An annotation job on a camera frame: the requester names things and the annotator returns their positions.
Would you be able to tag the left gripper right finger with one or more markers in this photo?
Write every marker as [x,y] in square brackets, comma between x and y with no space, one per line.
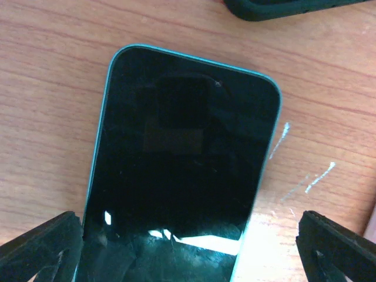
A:
[331,252]

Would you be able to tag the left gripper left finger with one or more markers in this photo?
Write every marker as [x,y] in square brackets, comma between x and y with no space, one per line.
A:
[48,252]

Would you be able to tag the black phone case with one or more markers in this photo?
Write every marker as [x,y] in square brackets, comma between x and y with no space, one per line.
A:
[255,11]

